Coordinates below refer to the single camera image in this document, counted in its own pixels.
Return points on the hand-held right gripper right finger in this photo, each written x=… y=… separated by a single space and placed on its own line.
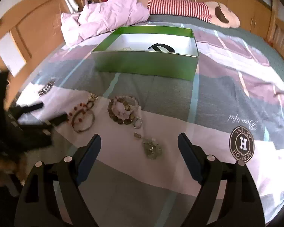
x=189 y=160

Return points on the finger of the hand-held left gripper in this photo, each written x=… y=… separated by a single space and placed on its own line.
x=30 y=107
x=58 y=119

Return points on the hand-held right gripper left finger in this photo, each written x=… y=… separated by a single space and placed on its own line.
x=91 y=156

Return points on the silver metal bangle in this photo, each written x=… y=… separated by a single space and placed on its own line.
x=82 y=131

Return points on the pale green bead cluster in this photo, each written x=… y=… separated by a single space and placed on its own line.
x=152 y=149

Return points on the small silver charm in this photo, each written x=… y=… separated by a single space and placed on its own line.
x=137 y=136

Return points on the green cardboard box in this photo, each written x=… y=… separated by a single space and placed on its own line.
x=144 y=63

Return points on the patchwork printed bedsheet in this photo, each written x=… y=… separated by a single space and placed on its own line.
x=227 y=94

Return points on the wooden bed headboard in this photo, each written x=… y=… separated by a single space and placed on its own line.
x=37 y=28

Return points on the pink duvet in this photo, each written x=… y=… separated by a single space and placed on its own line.
x=104 y=16

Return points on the black wristband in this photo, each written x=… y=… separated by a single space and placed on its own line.
x=164 y=48

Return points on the small panda toy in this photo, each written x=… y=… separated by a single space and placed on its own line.
x=90 y=2

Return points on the green bed mattress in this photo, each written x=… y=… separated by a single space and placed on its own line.
x=262 y=35

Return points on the striped plush toy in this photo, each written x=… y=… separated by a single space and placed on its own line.
x=179 y=7

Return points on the wooden bed side rail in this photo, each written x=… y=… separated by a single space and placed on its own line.
x=281 y=28

